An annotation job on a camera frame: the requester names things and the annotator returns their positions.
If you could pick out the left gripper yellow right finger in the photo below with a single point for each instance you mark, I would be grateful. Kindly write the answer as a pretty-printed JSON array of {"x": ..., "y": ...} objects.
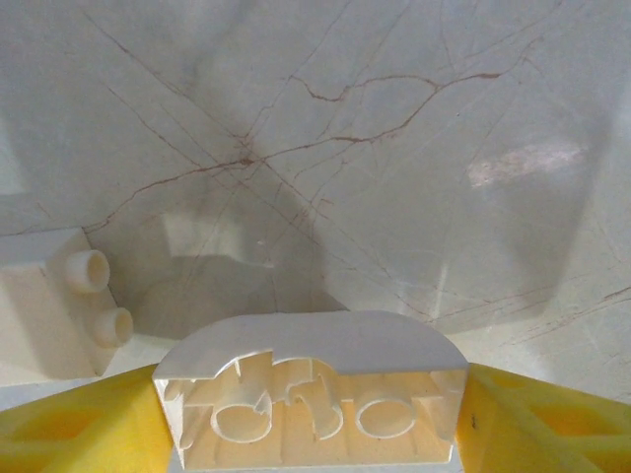
[{"x": 542, "y": 428}]

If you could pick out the cream square lego brick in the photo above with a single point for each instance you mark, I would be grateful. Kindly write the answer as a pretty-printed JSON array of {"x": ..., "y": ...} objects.
[{"x": 39, "y": 315}]

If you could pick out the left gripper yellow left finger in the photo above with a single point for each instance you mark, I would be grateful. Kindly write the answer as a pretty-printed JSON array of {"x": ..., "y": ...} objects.
[{"x": 74, "y": 428}]

